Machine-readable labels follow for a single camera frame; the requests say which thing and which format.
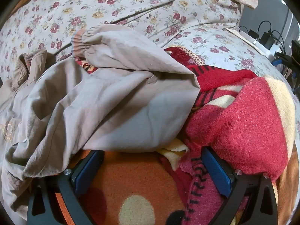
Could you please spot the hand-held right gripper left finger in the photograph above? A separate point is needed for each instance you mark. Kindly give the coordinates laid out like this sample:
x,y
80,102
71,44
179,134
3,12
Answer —
x,y
88,170

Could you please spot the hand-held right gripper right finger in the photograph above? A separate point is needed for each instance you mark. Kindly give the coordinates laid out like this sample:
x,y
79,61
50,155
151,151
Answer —
x,y
215,171

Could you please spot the beige jacket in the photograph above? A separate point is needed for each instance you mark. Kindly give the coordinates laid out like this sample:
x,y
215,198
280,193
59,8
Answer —
x,y
117,93

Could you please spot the red orange printed blanket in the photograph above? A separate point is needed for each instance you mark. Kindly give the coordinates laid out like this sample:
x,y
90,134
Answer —
x,y
246,126

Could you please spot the blue plug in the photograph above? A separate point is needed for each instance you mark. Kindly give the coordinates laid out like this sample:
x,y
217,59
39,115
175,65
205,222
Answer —
x,y
282,58

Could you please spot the white power strip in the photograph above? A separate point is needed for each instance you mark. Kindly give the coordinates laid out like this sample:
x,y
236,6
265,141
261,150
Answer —
x,y
269,49

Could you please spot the black charger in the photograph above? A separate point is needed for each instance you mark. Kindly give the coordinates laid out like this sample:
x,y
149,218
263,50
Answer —
x,y
267,39

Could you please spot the floral bed sheet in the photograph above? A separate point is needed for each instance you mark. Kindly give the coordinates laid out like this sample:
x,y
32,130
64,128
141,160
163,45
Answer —
x,y
121,4

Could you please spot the orange patterned cloth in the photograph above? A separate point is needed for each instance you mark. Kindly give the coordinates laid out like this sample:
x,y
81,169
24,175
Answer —
x,y
23,3

